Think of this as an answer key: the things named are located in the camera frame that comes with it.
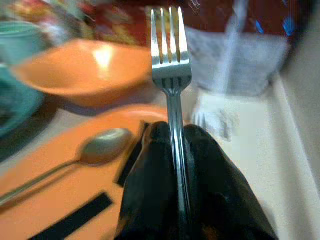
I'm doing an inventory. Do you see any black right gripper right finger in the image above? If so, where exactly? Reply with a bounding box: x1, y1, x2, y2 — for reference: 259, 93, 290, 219
183, 124, 280, 240

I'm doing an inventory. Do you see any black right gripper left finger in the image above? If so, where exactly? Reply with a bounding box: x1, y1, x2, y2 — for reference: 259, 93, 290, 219
115, 121, 181, 240

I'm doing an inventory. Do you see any silver metal fork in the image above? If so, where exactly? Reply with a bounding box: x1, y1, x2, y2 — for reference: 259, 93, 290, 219
150, 6, 193, 240

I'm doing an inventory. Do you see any black tape strip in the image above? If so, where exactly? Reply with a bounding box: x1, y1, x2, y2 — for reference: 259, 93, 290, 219
28, 191, 115, 240
114, 120, 151, 188

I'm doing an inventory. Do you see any silver metal spoon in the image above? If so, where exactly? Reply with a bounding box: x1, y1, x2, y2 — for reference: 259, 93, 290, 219
0, 127, 133, 208

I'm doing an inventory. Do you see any orange plate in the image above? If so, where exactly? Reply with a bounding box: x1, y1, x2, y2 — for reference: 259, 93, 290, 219
0, 104, 171, 240

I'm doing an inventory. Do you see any orange bowl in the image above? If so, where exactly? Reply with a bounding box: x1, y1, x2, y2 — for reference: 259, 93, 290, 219
11, 39, 153, 107

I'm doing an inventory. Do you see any teal plate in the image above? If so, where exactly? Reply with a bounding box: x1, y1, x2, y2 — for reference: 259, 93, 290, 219
0, 63, 46, 138

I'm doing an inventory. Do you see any red patterned cloth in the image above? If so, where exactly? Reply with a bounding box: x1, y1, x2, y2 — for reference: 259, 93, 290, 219
93, 0, 311, 47

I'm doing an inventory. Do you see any teal cup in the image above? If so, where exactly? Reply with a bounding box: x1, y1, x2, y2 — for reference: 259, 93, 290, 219
0, 21, 47, 66

